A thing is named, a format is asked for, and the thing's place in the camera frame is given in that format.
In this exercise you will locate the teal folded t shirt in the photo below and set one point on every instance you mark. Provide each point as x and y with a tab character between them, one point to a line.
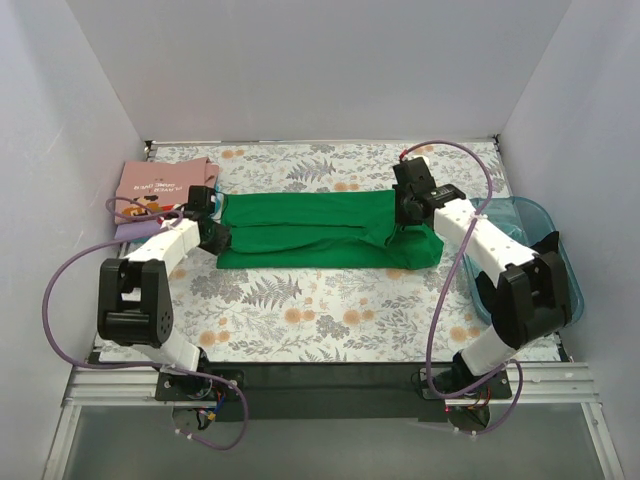
218	198

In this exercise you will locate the lilac folded t shirt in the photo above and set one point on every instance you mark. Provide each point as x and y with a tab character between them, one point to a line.
137	231

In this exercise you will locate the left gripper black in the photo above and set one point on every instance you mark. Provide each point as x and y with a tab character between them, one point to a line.
218	238

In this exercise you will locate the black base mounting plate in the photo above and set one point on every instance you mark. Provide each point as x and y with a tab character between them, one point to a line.
303	391

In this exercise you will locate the aluminium frame rail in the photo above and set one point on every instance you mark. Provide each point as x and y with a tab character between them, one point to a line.
105	385

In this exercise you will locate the pink folded printed t shirt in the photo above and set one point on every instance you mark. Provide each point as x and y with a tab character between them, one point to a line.
160	186

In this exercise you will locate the floral patterned table mat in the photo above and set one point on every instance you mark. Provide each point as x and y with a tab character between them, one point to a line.
315	315

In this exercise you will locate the green t shirt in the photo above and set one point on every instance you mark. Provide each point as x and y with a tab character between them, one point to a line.
340	230

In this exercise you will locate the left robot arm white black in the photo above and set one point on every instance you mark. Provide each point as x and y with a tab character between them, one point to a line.
134	302

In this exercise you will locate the black t shirt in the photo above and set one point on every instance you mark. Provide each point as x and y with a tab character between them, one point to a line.
487	289

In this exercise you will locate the blue transparent plastic bin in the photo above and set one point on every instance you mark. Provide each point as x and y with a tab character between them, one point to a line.
526	222

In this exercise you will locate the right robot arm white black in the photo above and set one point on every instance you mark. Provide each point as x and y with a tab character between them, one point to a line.
525	289

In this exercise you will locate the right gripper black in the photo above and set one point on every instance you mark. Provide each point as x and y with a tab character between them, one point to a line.
403	211

